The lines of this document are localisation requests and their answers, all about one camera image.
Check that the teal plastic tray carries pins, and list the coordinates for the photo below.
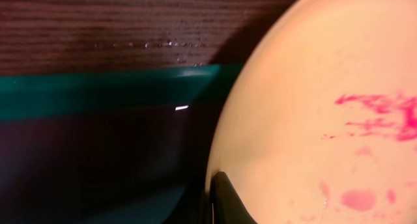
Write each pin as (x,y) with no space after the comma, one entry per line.
(110,147)

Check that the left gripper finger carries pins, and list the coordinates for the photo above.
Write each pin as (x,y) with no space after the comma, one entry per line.
(227,207)

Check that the yellow-green round plate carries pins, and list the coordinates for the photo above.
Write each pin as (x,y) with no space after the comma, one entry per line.
(320,126)

